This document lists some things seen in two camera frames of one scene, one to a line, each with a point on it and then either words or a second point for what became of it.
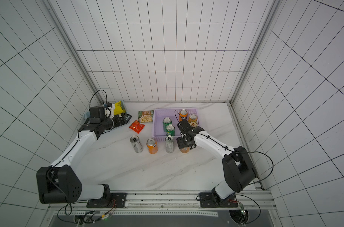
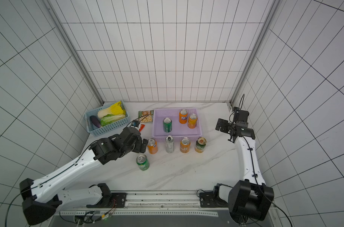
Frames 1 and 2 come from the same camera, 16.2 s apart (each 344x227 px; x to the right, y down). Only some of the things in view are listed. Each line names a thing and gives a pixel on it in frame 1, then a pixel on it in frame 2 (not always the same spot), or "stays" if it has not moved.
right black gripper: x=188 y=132 to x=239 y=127
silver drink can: x=169 y=144 stays
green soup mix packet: x=145 y=116 stays
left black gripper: x=119 y=123 to x=138 y=144
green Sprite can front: x=170 y=130 to x=142 y=161
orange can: x=152 y=145 stays
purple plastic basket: x=165 y=120 stays
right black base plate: x=207 y=200 stays
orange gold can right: x=192 y=117 stays
